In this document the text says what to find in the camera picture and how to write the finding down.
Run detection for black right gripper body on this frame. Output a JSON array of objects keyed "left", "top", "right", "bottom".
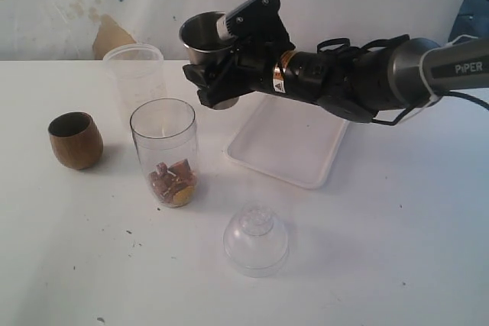
[{"left": 230, "top": 18, "right": 296, "bottom": 99}]

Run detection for wooden blocks and coins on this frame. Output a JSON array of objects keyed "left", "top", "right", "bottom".
[{"left": 147, "top": 159, "right": 197, "bottom": 208}]

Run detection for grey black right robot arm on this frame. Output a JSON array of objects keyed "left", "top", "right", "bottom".
[{"left": 180, "top": 12, "right": 488, "bottom": 124}]

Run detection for clear plastic shaker cup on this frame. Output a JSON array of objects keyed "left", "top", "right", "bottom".
[{"left": 130, "top": 98, "right": 199, "bottom": 207}]

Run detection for translucent plastic container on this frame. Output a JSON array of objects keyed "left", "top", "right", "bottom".
[{"left": 102, "top": 43, "right": 167, "bottom": 130}]

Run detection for white rectangular tray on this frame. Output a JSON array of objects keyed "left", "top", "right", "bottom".
[{"left": 225, "top": 96, "right": 349, "bottom": 189}]

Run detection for brown wooden cup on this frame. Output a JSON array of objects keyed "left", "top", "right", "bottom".
[{"left": 47, "top": 111, "right": 103, "bottom": 170}]

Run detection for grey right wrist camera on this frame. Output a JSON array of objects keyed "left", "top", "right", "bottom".
[{"left": 215, "top": 0, "right": 280, "bottom": 40}]

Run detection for stainless steel cup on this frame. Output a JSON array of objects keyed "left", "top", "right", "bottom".
[{"left": 180, "top": 11, "right": 235, "bottom": 110}]

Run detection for brown cardboard piece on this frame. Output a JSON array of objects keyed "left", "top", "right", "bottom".
[{"left": 92, "top": 15, "right": 136, "bottom": 60}]

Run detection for clear dome shaker lid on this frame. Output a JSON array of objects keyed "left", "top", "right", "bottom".
[{"left": 222, "top": 202, "right": 289, "bottom": 278}]

